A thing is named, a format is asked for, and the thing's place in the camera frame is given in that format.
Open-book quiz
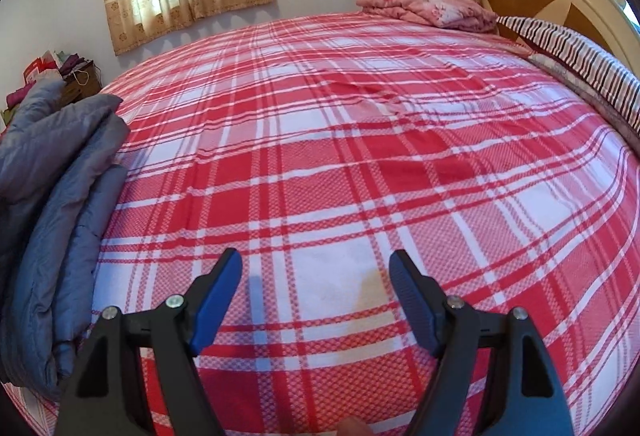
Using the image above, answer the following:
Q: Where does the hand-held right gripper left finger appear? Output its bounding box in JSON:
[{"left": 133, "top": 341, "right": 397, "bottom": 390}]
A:
[{"left": 57, "top": 247, "right": 244, "bottom": 436}]

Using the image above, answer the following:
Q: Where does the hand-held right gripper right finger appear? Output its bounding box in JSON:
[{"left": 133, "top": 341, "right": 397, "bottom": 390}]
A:
[{"left": 389, "top": 249, "right": 576, "bottom": 436}]

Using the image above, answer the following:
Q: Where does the grey padded jacket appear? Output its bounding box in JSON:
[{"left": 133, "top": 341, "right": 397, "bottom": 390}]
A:
[{"left": 0, "top": 78, "right": 132, "bottom": 402}]

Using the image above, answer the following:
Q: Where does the pile of colourful clothes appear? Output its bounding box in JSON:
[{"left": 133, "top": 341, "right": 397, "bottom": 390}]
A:
[{"left": 0, "top": 48, "right": 93, "bottom": 127}]

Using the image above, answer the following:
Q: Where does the person's right hand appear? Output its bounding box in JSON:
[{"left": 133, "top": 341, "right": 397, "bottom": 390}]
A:
[{"left": 334, "top": 417, "right": 372, "bottom": 436}]

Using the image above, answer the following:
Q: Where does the bed with red plaid sheet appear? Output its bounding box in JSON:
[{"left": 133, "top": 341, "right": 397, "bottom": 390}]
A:
[{"left": 0, "top": 11, "right": 640, "bottom": 436}]

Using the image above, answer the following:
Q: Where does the wooden cabinet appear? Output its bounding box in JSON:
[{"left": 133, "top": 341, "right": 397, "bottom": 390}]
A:
[{"left": 55, "top": 60, "right": 103, "bottom": 109}]

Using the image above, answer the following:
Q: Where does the pink floral folded blanket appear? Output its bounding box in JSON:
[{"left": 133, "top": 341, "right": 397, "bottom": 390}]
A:
[{"left": 356, "top": 0, "right": 498, "bottom": 33}]

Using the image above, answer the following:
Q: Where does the striped pillow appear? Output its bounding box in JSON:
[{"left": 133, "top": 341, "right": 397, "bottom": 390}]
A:
[{"left": 495, "top": 15, "right": 640, "bottom": 117}]

